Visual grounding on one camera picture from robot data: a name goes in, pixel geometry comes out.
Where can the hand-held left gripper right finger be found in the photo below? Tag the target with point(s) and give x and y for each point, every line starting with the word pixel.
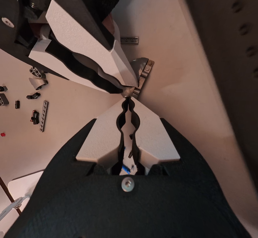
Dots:
pixel 157 141

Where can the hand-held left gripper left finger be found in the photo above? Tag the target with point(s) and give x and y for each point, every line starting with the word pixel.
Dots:
pixel 98 141

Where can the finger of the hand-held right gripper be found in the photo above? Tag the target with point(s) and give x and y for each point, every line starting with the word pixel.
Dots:
pixel 50 60
pixel 80 36

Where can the dark grey domed lego assembly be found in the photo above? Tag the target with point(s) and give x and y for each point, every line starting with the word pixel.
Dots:
pixel 144 70

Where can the grey triangular lego liftarm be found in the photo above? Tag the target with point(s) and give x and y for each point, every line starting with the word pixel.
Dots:
pixel 35 72

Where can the light grey curved lego panel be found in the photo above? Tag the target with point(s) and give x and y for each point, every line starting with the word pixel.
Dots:
pixel 37 83

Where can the black lego pin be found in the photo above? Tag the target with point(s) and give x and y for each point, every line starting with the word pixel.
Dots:
pixel 130 154

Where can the small white lego piece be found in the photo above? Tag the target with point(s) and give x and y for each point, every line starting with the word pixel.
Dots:
pixel 132 168

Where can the black angled lego connector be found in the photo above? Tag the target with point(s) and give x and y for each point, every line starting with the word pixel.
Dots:
pixel 33 95

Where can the blue lego pin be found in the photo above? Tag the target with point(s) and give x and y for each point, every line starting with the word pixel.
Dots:
pixel 126 169

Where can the dark grey lego plate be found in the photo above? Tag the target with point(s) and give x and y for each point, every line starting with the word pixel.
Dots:
pixel 129 40

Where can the short black lego connector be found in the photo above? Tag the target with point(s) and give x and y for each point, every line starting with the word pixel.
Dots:
pixel 17 104

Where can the long grey studded lego plate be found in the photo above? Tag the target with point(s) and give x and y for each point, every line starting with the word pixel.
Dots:
pixel 44 116

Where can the black and red lego connector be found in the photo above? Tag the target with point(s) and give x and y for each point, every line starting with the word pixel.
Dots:
pixel 35 117

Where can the dark grey lego beam block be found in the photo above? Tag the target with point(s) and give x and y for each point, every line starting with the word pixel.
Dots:
pixel 3 99

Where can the person's right hand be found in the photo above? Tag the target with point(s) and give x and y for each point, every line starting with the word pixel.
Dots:
pixel 108 25

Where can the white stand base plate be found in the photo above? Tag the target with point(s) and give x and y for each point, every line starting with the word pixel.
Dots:
pixel 24 183

